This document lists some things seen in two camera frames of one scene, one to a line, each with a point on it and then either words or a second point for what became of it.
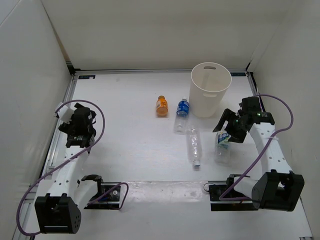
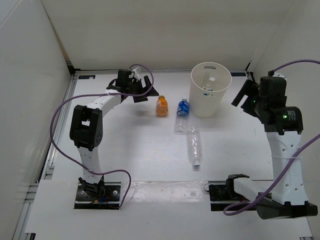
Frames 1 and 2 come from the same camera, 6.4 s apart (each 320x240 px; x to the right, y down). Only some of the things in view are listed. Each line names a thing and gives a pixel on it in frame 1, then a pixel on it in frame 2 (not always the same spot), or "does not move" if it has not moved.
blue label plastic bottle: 180,120 does not move
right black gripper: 228,115 to 248,89
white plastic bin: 208,81 does not move
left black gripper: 68,128 to 147,83
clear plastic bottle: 195,144 does not move
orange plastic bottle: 161,106 does not move
